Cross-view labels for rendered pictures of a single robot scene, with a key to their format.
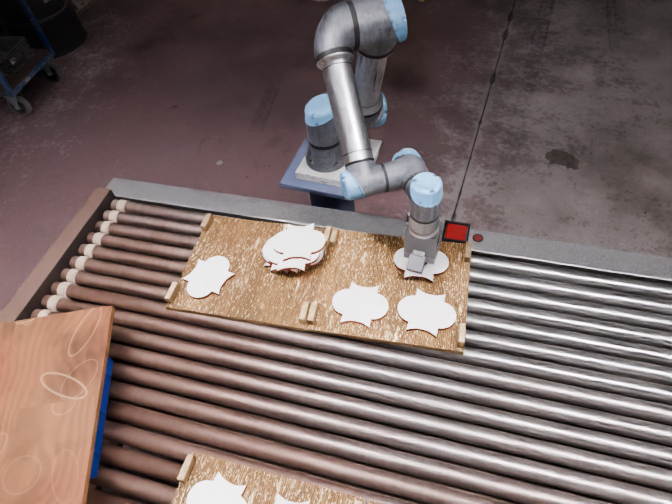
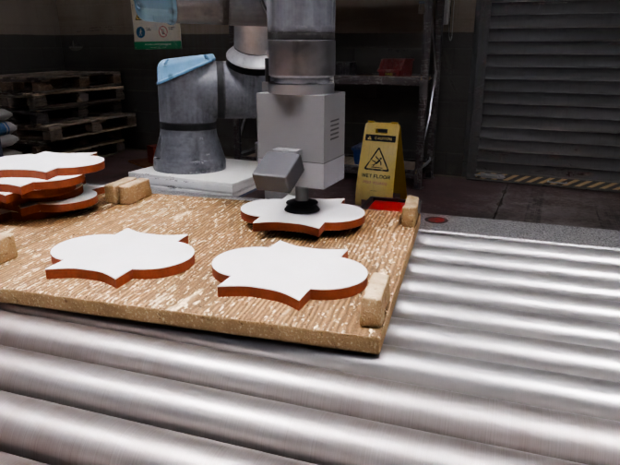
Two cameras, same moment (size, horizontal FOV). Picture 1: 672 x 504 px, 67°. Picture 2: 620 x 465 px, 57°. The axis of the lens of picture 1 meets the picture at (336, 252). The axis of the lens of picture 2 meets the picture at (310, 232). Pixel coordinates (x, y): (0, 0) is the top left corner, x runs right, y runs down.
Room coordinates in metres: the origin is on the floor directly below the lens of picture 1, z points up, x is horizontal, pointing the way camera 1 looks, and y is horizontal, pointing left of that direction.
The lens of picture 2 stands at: (0.18, -0.21, 1.15)
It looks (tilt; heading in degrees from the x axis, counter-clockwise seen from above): 18 degrees down; 357
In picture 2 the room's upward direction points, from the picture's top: straight up
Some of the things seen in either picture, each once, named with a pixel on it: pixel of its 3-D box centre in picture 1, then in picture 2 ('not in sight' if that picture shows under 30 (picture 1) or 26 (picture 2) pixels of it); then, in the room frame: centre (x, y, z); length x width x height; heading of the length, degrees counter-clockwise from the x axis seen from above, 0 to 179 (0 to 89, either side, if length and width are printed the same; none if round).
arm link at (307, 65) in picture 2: (423, 219); (299, 61); (0.85, -0.23, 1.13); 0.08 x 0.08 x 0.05
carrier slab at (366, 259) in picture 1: (392, 286); (224, 247); (0.79, -0.14, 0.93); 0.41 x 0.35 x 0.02; 72
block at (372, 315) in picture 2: (461, 334); (376, 298); (0.60, -0.29, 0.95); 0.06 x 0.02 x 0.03; 162
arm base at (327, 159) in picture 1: (325, 147); (189, 144); (1.39, -0.02, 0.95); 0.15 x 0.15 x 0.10
